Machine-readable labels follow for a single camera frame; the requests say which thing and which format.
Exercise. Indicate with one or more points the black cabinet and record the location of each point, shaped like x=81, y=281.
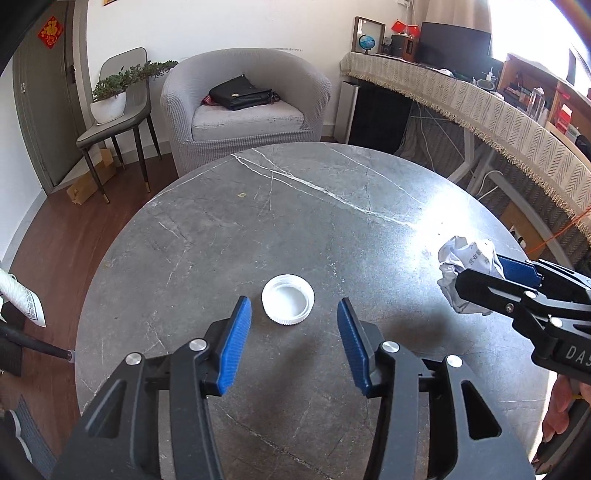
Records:
x=378, y=120

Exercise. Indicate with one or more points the potted plant white pot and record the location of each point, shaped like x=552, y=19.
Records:
x=108, y=108

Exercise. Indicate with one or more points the black leg metal tip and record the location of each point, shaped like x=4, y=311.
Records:
x=37, y=347

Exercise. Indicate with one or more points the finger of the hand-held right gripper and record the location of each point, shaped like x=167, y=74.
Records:
x=519, y=271
x=489, y=290

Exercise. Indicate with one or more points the round grey marble table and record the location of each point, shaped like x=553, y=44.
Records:
x=277, y=207

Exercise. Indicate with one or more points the dark picture frame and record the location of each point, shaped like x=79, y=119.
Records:
x=376, y=27

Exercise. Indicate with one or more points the white paper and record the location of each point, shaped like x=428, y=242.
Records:
x=466, y=254

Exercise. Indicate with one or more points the small blue globe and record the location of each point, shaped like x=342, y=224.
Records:
x=365, y=42

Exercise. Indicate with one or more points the black leather bag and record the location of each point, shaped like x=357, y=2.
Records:
x=240, y=94

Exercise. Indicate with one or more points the pink cloth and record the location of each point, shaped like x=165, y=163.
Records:
x=206, y=100

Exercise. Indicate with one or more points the white plastic lid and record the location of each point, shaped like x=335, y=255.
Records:
x=288, y=300

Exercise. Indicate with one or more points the white fringed cloth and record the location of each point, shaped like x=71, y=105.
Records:
x=21, y=297

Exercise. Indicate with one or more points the cream fringed tablecloth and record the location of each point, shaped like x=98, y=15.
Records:
x=461, y=92

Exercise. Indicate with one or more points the light grey armchair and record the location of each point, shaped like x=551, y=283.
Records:
x=249, y=120

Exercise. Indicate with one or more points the person's right hand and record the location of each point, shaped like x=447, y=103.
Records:
x=558, y=406

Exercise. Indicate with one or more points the black monitor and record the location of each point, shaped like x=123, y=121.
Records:
x=455, y=44

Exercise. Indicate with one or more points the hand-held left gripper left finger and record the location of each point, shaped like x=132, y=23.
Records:
x=235, y=341

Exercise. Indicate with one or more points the red door decoration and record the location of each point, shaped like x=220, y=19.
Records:
x=50, y=32

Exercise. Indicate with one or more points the brown wooden box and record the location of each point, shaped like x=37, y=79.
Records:
x=409, y=48

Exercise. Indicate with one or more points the small red flags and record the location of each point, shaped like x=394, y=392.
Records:
x=406, y=27

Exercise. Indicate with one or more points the cardboard box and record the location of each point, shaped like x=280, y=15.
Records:
x=85, y=187

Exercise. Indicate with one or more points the wooden desk shelf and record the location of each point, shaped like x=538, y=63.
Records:
x=521, y=78

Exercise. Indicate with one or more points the grey door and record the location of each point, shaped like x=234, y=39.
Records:
x=46, y=115

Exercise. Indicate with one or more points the white desk frame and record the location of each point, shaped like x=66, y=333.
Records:
x=471, y=157

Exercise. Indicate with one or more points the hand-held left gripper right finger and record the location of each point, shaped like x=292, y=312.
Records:
x=353, y=341

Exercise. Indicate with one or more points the grey chair black legs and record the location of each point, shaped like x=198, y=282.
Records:
x=104, y=134

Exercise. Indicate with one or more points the grey striped door mat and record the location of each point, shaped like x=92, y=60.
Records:
x=37, y=438

